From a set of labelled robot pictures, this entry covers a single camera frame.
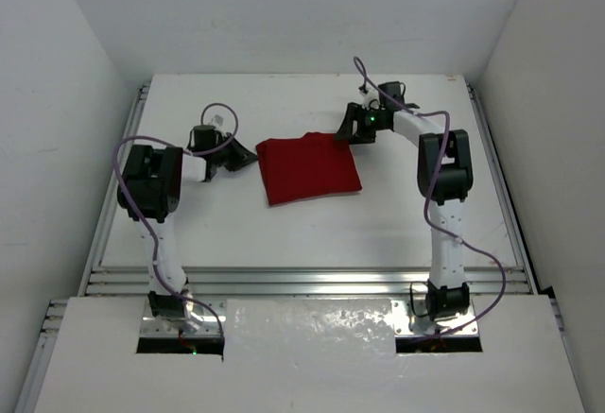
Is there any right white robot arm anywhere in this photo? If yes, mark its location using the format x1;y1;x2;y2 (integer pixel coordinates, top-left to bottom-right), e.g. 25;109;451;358
335;81;474;320

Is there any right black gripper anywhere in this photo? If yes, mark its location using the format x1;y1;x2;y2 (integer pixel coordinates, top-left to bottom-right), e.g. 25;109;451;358
337;104;390;146

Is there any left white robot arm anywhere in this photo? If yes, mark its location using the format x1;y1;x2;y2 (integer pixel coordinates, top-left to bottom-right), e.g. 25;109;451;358
113;124;258;322

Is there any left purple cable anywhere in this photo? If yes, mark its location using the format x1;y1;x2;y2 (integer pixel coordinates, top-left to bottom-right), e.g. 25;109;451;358
114;102;240;338

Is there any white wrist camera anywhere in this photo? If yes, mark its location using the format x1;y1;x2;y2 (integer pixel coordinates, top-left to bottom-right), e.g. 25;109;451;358
360;91;379;108
210;114;225;128

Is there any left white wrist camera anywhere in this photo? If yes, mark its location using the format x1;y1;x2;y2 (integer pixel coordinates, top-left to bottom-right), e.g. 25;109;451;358
210;114;225;128

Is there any red t-shirt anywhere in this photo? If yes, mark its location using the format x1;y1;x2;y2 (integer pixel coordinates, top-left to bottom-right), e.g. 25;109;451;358
256;132;362;206

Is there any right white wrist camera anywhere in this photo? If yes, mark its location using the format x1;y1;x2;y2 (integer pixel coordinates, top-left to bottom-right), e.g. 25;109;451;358
360;91;379;108

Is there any right black base cable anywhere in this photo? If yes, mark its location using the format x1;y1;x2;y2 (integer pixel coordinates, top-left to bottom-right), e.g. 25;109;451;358
407;281;431;322

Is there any purple cable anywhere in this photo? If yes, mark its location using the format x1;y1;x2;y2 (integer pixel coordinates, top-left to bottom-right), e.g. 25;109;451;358
114;102;240;338
352;56;508;338

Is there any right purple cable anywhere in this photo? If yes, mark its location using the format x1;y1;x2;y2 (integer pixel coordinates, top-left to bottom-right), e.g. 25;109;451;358
352;56;508;338

